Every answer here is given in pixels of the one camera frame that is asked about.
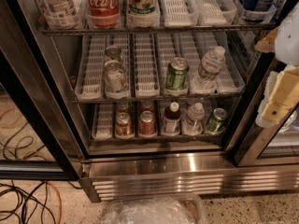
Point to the red can rear bottom shelf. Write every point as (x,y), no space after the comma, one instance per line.
(147,106)

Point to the silver can rear middle shelf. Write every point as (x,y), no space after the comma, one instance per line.
(113,52)

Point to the small water bottle bottom shelf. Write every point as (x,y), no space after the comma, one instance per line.
(193,120)

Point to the copper can shelf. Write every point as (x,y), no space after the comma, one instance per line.
(123,124)
(123,107)

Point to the clear water bottle middle shelf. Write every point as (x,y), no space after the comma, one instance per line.
(211,65)

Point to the red Coca-Cola bottle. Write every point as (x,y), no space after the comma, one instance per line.
(104,13)

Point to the white patterned can middle shelf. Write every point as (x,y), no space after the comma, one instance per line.
(114,75)

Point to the dark drink bottle white cap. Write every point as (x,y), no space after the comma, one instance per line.
(171,118)

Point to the red can front bottom shelf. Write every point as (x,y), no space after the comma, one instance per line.
(147,123)

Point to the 7Up soda bottle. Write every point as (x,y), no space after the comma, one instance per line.
(142,13)

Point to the black fridge door left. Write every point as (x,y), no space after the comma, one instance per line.
(28,87)

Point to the blue label plastic bottle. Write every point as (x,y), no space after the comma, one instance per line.
(61,14)

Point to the green can bottom shelf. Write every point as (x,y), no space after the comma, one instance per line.
(216,121)

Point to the clear plastic bag bin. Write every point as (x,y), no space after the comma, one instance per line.
(164,209)

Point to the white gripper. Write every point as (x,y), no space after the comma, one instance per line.
(288,44)

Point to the green soda can middle shelf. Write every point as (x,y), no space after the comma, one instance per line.
(176,74)

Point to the copper can rear bottom shelf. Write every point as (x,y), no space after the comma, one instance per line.
(123,107)

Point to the copper can front bottom shelf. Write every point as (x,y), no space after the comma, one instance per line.
(123,124)

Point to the red can shelf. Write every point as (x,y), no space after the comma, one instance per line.
(147,106)
(147,123)

